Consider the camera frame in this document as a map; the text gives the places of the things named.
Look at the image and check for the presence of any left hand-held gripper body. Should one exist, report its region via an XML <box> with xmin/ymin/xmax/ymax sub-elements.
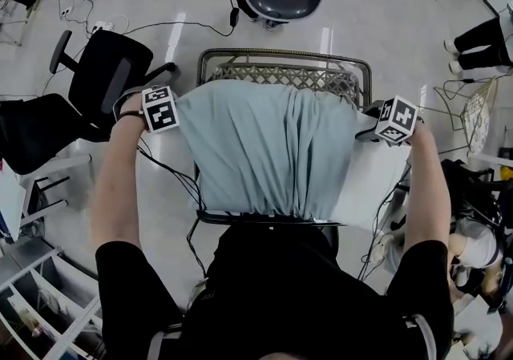
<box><xmin>113</xmin><ymin>84</ymin><xmax>180</xmax><ymax>134</ymax></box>

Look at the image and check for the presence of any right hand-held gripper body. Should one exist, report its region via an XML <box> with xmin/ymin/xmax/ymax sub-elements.
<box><xmin>362</xmin><ymin>94</ymin><xmax>425</xmax><ymax>146</ymax></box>

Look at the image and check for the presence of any white pillow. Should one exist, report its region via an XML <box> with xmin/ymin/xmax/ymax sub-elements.
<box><xmin>330</xmin><ymin>109</ymin><xmax>413</xmax><ymax>231</ymax></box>

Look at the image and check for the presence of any light blue pillowcase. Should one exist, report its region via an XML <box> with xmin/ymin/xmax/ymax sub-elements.
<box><xmin>176</xmin><ymin>81</ymin><xmax>361</xmax><ymax>220</ymax></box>

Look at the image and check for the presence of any person's left forearm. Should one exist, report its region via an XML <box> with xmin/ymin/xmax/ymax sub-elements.
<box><xmin>91</xmin><ymin>112</ymin><xmax>148</xmax><ymax>250</ymax></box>

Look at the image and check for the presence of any person's right forearm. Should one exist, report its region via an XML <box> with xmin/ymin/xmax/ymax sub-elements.
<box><xmin>402</xmin><ymin>123</ymin><xmax>452</xmax><ymax>252</ymax></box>

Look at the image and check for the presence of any black office chair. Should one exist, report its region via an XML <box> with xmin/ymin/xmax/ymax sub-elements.
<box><xmin>439</xmin><ymin>157</ymin><xmax>513</xmax><ymax>231</ymax></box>
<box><xmin>0</xmin><ymin>92</ymin><xmax>115</xmax><ymax>176</ymax></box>
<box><xmin>49</xmin><ymin>28</ymin><xmax>178</xmax><ymax>131</ymax></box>

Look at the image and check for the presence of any white desk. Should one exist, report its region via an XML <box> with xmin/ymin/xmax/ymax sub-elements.
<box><xmin>0</xmin><ymin>152</ymin><xmax>93</xmax><ymax>243</ymax></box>

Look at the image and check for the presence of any person's black shirt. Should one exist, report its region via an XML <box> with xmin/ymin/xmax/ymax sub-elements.
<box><xmin>95</xmin><ymin>224</ymin><xmax>456</xmax><ymax>360</ymax></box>

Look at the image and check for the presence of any white shelf unit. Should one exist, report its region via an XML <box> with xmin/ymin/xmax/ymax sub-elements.
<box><xmin>0</xmin><ymin>245</ymin><xmax>104</xmax><ymax>360</ymax></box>

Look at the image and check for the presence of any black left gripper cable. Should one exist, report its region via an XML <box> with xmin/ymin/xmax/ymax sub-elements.
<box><xmin>135</xmin><ymin>136</ymin><xmax>209</xmax><ymax>276</ymax></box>

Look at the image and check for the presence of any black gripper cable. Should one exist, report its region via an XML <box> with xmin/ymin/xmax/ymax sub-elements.
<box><xmin>135</xmin><ymin>136</ymin><xmax>209</xmax><ymax>276</ymax></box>
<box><xmin>356</xmin><ymin>164</ymin><xmax>414</xmax><ymax>281</ymax></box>

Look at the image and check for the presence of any gold wire chair patterned cushion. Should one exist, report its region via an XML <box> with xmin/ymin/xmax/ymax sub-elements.
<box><xmin>418</xmin><ymin>75</ymin><xmax>501</xmax><ymax>156</ymax></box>

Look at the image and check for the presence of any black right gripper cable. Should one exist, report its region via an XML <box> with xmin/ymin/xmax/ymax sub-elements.
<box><xmin>356</xmin><ymin>164</ymin><xmax>414</xmax><ymax>281</ymax></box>

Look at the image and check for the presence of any white backpack shoulder strap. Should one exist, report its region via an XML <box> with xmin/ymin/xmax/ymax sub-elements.
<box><xmin>402</xmin><ymin>313</ymin><xmax>438</xmax><ymax>360</ymax></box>
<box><xmin>146</xmin><ymin>324</ymin><xmax>184</xmax><ymax>360</ymax></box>

